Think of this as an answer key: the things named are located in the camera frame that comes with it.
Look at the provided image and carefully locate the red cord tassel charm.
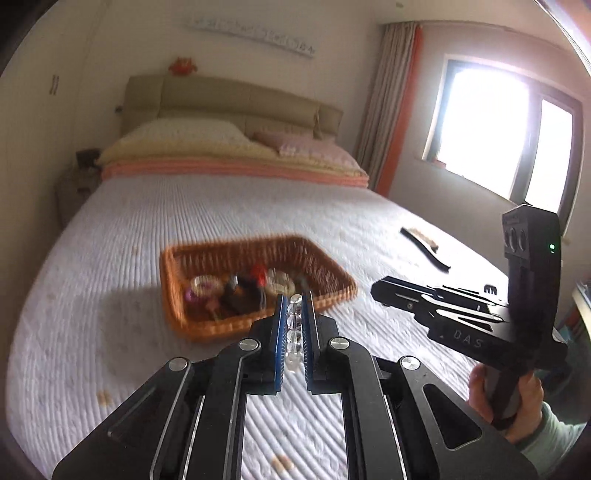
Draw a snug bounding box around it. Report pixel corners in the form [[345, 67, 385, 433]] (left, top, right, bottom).
[[249, 264, 267, 287]]

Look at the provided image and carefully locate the cream spiral hair tie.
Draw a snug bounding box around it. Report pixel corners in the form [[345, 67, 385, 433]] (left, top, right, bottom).
[[263, 269, 298, 296]]

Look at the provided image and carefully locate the teal sleeve forearm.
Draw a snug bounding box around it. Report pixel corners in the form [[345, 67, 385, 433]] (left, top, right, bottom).
[[515, 402, 587, 477]]

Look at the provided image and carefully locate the person's right hand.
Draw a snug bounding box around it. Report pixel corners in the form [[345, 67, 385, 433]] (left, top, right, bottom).
[[468, 364, 544, 444]]

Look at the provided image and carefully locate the dark wooden brush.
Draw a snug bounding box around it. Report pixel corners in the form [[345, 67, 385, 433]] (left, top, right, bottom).
[[400, 227, 451, 272]]

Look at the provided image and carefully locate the white quilted bedspread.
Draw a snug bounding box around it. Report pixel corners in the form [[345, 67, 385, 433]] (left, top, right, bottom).
[[4, 174, 514, 480]]

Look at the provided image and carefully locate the black round hair clip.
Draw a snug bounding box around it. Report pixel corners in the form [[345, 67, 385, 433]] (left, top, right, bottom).
[[221, 275, 267, 315]]

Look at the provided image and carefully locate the brown wicker basket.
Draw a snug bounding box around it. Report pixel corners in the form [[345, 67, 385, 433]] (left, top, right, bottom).
[[159, 235, 358, 342]]

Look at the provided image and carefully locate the bright window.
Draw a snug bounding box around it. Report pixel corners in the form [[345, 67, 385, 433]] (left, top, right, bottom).
[[424, 59, 584, 223]]

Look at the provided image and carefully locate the beige orange curtain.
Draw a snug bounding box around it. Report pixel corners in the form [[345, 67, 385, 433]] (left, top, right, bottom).
[[356, 21, 423, 192]]

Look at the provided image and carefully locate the bedside nightstand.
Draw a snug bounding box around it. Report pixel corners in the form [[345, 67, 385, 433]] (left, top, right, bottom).
[[55, 148, 101, 229]]

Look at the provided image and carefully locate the pink pillow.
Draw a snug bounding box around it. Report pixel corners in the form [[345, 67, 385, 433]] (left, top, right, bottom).
[[252, 131, 360, 169]]

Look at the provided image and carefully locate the folded pink yellow blanket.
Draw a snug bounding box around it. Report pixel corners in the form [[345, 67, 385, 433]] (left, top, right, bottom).
[[98, 139, 369, 188]]

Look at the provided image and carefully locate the cream floral pillow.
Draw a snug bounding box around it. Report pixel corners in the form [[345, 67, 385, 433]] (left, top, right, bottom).
[[119, 117, 249, 146]]

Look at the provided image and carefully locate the beige padded headboard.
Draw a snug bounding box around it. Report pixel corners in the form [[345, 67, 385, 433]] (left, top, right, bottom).
[[120, 75, 342, 140]]

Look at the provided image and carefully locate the orange plush toy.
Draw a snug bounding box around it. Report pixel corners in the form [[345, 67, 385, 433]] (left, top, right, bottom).
[[168, 57, 197, 77]]

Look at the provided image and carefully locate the white built-in wardrobe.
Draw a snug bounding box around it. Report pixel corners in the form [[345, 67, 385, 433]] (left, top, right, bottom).
[[0, 0, 116, 259]]

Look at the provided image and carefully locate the clear crystal bracelet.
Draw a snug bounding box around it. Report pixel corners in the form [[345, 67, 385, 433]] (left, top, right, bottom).
[[284, 293, 305, 374]]

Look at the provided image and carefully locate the white carved wall ornament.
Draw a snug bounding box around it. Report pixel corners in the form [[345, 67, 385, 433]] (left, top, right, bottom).
[[190, 16, 317, 58]]

